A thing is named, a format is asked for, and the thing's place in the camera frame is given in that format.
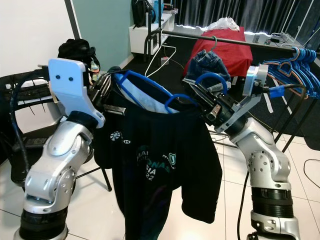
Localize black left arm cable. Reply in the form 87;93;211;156
12;70;54;182

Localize light blue bag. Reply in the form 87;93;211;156
152;0;166;19

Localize blue plastic hanger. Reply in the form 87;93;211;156
112;70;232;117

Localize teal plastic hanger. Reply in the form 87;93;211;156
209;34;221;52

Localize black bag with doll charms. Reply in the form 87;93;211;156
57;38;100;72

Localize blue denim jeans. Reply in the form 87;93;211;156
188;48;232;90

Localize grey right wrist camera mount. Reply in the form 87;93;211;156
214;63;272;136

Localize black metal garment rack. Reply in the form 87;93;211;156
142;20;320;152

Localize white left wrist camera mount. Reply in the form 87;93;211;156
47;57;107;129

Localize black power strip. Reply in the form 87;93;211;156
24;135;44;149

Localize black printed shirt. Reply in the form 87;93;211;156
92;70;224;240

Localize black backpack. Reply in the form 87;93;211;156
131;0;154;29

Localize white shelf unit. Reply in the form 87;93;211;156
128;10;177;57

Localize dark curtain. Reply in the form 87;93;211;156
171;0;320;37

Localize white wire hanger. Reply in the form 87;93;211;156
146;32;179;74

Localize black folding chair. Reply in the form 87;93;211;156
0;70;114;195

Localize white plastic bag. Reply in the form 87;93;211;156
209;17;242;33

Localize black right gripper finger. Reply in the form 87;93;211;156
197;79;221;97
185;77;212;106

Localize stack of blue hangers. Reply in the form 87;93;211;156
259;45;320;95

